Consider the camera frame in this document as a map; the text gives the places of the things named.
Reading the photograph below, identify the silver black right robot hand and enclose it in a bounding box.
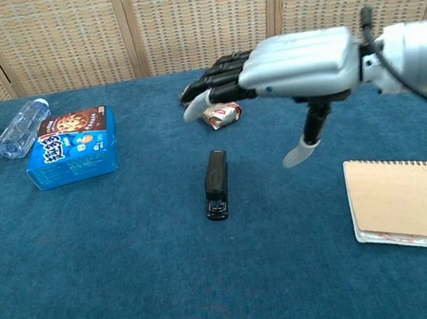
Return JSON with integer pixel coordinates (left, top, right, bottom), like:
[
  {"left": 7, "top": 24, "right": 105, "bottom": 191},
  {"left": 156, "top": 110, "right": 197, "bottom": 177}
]
[{"left": 173, "top": 23, "right": 376, "bottom": 182}]

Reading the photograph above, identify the black stapler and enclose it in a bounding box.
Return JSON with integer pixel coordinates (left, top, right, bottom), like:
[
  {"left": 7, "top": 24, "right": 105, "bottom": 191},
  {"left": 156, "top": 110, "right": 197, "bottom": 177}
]
[{"left": 197, "top": 147, "right": 237, "bottom": 223}]

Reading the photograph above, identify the tan spiral notebook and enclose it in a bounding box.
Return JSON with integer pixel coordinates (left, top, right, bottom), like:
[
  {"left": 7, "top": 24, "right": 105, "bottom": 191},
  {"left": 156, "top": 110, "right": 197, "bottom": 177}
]
[{"left": 341, "top": 150, "right": 427, "bottom": 268}]

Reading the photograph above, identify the small clear plastic bottle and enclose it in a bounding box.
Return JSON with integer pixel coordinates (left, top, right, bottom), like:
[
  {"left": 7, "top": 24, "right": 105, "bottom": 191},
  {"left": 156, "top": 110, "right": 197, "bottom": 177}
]
[{"left": 0, "top": 96, "right": 58, "bottom": 162}]

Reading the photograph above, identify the gold wrapped snack pack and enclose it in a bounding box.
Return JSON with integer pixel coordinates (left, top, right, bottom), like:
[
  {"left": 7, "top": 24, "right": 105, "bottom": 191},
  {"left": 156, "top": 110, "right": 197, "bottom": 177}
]
[{"left": 177, "top": 79, "right": 245, "bottom": 135}]

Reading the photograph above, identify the blue chocolate cookie box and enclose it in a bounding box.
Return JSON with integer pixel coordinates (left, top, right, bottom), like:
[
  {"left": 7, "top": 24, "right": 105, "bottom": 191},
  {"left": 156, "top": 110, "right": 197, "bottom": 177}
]
[{"left": 19, "top": 103, "right": 125, "bottom": 193}]

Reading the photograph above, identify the blue tablecloth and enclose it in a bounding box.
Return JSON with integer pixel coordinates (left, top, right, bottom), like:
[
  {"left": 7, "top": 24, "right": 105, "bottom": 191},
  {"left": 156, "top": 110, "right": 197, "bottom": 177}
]
[{"left": 0, "top": 33, "right": 427, "bottom": 319}]

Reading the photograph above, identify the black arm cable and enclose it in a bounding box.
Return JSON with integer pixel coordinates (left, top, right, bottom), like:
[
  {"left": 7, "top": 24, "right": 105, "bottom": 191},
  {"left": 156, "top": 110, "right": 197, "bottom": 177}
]
[{"left": 358, "top": 0, "right": 427, "bottom": 126}]

